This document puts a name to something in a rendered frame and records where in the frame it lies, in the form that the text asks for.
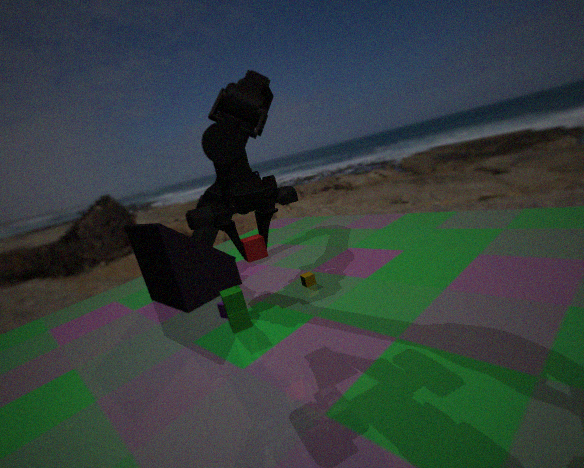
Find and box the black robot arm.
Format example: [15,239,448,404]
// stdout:
[192,69,279,247]

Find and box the small yellow cube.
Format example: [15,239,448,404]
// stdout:
[300,272,317,288]

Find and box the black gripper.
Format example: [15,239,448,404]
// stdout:
[186,162,298,257]

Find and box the red block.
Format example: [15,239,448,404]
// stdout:
[240,234,268,263]

